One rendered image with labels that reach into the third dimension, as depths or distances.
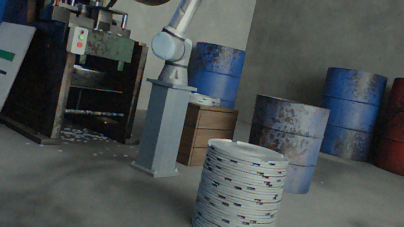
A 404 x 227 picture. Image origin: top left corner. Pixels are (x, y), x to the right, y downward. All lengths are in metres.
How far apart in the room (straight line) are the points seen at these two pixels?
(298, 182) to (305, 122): 0.33
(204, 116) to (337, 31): 3.20
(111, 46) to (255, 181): 1.39
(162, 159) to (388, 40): 3.54
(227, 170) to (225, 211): 0.13
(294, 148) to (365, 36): 3.04
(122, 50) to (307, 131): 1.17
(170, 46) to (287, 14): 3.88
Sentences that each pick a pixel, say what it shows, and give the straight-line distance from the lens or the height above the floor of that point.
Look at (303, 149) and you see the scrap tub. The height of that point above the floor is 0.24.
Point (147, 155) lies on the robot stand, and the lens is 1.97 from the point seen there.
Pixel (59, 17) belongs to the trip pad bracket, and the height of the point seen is 0.65.
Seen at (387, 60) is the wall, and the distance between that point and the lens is 4.93.
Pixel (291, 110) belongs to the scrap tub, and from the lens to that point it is 2.16.
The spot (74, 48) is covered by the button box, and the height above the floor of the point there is 0.51.
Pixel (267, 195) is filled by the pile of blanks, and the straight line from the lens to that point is 1.36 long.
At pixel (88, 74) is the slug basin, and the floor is 0.38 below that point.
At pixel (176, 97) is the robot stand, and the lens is 1.90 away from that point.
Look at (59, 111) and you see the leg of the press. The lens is 2.23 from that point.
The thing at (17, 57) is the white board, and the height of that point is 0.40.
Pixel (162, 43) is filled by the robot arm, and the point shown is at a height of 0.62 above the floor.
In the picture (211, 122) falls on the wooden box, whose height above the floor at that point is 0.26.
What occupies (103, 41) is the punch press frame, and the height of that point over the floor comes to 0.59.
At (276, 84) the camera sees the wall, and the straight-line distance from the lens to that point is 5.41.
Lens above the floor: 0.52
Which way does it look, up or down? 3 degrees down
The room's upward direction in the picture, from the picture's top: 12 degrees clockwise
